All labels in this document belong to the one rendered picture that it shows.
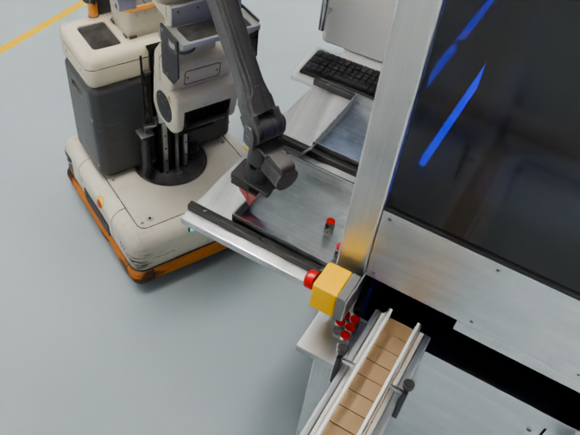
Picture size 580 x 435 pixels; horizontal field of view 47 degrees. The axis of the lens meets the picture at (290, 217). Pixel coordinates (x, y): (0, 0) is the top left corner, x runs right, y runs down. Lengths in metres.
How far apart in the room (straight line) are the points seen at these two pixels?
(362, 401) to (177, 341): 1.24
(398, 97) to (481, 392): 0.68
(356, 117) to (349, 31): 0.46
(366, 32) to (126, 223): 1.04
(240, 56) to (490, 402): 0.87
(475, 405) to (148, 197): 1.44
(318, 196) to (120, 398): 1.04
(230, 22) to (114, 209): 1.24
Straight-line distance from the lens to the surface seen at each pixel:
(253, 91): 1.38
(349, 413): 1.27
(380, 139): 1.12
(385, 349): 1.36
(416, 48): 1.01
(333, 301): 1.30
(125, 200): 2.48
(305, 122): 1.87
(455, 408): 1.56
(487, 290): 1.25
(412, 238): 1.23
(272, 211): 1.61
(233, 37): 1.36
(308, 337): 1.40
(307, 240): 1.56
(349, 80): 2.15
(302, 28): 3.98
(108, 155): 2.47
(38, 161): 3.10
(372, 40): 2.28
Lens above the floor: 2.05
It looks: 47 degrees down
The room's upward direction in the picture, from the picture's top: 8 degrees clockwise
